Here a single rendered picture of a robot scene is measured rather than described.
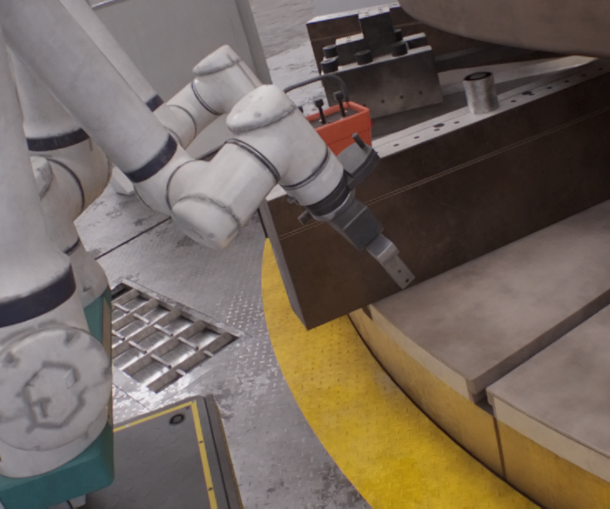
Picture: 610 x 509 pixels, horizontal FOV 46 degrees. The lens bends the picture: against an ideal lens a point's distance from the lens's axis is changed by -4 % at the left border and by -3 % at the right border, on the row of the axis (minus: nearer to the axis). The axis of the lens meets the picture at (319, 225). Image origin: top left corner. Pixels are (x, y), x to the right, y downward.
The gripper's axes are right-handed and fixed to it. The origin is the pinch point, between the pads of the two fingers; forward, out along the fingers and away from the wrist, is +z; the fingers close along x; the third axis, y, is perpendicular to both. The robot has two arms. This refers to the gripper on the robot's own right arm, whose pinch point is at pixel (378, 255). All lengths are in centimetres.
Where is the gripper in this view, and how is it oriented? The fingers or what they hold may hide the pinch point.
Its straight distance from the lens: 116.4
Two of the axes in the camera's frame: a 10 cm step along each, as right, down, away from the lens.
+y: -7.2, 6.9, -0.6
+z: 5.4, 6.2, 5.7
